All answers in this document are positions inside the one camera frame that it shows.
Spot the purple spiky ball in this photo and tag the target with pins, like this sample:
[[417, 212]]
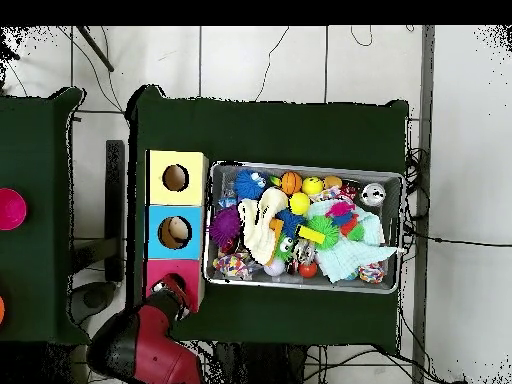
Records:
[[224, 226]]

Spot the pink ball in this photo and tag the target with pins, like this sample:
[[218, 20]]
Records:
[[10, 210]]

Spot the cream muslin cloth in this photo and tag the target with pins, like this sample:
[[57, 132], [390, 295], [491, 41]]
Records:
[[258, 236]]

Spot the orange ball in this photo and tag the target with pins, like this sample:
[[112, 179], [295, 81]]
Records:
[[1, 310]]

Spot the mint green muslin cloth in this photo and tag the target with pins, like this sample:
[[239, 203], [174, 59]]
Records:
[[344, 256]]

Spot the blue fuzzy ball with eyes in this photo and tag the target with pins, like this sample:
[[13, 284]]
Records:
[[248, 184]]

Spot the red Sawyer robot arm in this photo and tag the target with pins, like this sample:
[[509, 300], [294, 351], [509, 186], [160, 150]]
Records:
[[160, 360]]

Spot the dark green tablecloth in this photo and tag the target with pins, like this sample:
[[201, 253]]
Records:
[[280, 128], [36, 140]]

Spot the black rod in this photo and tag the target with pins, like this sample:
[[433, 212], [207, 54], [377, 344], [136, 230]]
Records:
[[96, 50]]

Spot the grey metal rail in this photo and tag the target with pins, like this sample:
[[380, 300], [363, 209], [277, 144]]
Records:
[[427, 80]]

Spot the wooden box with three holes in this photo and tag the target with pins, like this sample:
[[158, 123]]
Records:
[[160, 196]]

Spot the silver drink can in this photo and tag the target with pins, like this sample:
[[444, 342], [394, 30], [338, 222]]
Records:
[[373, 194]]

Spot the yellow sponge block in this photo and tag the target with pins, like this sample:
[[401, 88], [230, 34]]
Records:
[[311, 234]]

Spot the yellow smiley ball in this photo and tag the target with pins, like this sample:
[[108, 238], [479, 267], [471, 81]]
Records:
[[312, 186]]

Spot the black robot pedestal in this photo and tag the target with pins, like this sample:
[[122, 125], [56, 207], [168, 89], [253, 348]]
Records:
[[272, 368]]

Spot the green puffer ball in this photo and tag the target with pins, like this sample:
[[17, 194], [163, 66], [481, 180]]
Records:
[[326, 228]]

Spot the orange toy basketball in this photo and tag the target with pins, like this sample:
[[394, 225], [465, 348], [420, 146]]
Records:
[[291, 182]]

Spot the clear mesh bin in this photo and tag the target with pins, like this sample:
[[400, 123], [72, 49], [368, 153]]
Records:
[[390, 216]]

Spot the yellow tennis ball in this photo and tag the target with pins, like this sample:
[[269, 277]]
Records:
[[299, 203]]

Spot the black stand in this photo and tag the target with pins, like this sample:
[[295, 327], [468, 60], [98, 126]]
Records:
[[115, 200]]

